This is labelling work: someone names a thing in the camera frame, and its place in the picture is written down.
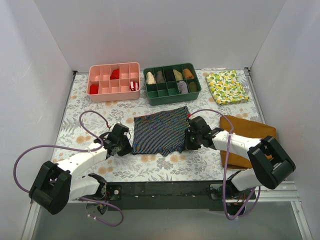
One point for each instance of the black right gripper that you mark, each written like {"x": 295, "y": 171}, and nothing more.
{"x": 189, "y": 139}

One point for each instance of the floral patterned table mat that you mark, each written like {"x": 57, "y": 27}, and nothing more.
{"x": 84, "y": 118}

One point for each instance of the aluminium frame rail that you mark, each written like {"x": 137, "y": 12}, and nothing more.
{"x": 276, "y": 215}

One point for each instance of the red rolled sock top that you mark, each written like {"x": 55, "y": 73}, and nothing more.
{"x": 115, "y": 75}

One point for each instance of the black rolled underwear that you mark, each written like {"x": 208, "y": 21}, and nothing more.
{"x": 169, "y": 75}

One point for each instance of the red white striped sock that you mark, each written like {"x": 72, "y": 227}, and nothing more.
{"x": 133, "y": 86}

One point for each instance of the red rolled sock bottom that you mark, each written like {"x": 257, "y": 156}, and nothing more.
{"x": 94, "y": 89}

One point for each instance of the orange brown rolled underwear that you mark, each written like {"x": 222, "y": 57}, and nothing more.
{"x": 188, "y": 73}

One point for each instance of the red rolled sock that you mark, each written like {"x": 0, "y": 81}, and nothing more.
{"x": 94, "y": 89}
{"x": 115, "y": 75}

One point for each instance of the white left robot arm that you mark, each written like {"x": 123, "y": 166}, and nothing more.
{"x": 58, "y": 183}

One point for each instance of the mustard brown folded cloth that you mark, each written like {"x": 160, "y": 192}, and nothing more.
{"x": 250, "y": 129}

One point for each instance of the olive green rolled underwear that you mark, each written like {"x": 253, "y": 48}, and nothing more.
{"x": 193, "y": 87}

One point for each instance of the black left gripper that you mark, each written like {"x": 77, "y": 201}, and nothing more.
{"x": 125, "y": 146}

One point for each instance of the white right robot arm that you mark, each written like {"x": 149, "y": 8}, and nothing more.
{"x": 251, "y": 146}

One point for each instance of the lemon print folded cloth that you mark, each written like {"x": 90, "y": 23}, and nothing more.
{"x": 225, "y": 88}

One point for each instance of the cream rolled underwear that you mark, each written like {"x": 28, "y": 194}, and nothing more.
{"x": 150, "y": 79}

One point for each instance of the beige yellow rolled underwear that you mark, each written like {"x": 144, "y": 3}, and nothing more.
{"x": 178, "y": 75}

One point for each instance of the pink divided organizer box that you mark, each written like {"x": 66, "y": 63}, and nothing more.
{"x": 114, "y": 89}

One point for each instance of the navy striped underwear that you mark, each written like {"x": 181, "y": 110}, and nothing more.
{"x": 161, "y": 132}

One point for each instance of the grey striped rolled underwear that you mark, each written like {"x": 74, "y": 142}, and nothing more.
{"x": 182, "y": 86}

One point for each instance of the green divided organizer box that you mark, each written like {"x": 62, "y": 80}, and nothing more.
{"x": 168, "y": 92}

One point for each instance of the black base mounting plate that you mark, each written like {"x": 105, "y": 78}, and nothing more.
{"x": 163, "y": 195}

